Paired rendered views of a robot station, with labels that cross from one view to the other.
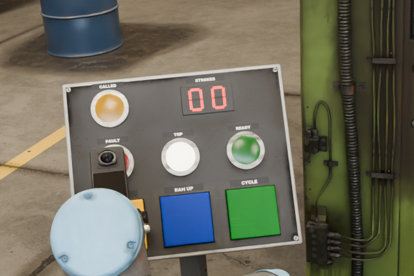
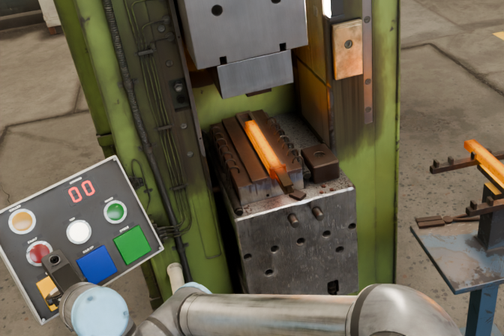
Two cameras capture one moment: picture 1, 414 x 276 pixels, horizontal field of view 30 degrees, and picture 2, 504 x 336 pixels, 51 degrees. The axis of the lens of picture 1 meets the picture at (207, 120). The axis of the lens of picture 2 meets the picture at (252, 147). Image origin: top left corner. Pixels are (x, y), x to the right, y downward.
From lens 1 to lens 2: 37 cm
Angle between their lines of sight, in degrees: 30
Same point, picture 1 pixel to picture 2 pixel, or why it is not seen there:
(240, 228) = (129, 256)
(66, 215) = (83, 316)
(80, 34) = not seen: outside the picture
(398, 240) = (196, 217)
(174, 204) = (86, 261)
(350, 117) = (154, 163)
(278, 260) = not seen: hidden behind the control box
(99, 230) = (105, 313)
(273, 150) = (130, 205)
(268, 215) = (142, 242)
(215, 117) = (90, 200)
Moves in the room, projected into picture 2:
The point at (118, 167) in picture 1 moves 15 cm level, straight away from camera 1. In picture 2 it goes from (64, 262) to (34, 233)
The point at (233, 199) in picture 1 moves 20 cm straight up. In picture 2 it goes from (119, 242) to (97, 178)
